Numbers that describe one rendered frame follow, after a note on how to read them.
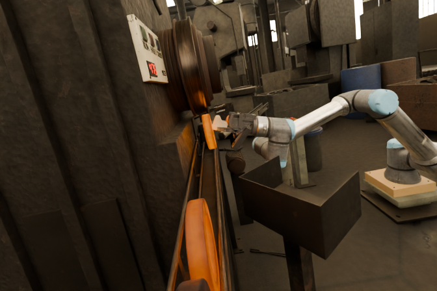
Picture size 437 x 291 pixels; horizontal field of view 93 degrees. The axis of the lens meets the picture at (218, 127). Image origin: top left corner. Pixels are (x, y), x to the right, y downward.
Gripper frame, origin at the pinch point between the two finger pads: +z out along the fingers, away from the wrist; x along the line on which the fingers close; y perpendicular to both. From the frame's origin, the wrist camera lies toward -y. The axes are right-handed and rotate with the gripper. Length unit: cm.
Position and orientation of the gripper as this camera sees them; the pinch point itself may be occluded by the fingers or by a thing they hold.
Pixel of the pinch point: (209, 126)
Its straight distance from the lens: 89.8
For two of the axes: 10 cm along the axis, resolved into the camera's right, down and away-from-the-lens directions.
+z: -10.0, -0.8, -0.5
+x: 0.3, 2.0, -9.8
